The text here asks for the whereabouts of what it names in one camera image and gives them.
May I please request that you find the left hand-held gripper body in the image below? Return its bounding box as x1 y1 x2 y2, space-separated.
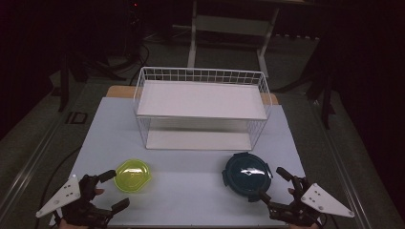
35 174 113 229

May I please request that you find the metal floor rail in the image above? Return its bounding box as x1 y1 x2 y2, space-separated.
313 100 374 229
0 115 63 222

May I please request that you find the person's left hand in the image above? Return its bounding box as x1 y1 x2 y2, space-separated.
58 187 106 229

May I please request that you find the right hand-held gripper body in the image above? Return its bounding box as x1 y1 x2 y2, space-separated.
268 176 355 228

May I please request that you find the dark blue round food container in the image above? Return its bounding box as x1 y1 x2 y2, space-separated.
222 152 274 203

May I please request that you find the white wire shelf rack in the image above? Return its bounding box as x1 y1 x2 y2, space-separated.
132 66 273 152

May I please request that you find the black floor box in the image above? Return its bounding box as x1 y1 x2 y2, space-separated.
64 111 89 125

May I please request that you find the black stand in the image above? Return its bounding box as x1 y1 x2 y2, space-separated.
305 63 338 130
57 47 91 113

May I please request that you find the green plastic food container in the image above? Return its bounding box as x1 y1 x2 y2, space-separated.
114 158 153 194

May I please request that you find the person's right hand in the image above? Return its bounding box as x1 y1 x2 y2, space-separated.
287 187 319 229

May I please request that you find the white metal stand frame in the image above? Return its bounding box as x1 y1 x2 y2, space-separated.
171 0 282 78

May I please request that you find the black device with red light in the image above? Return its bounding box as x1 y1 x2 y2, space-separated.
124 0 143 60

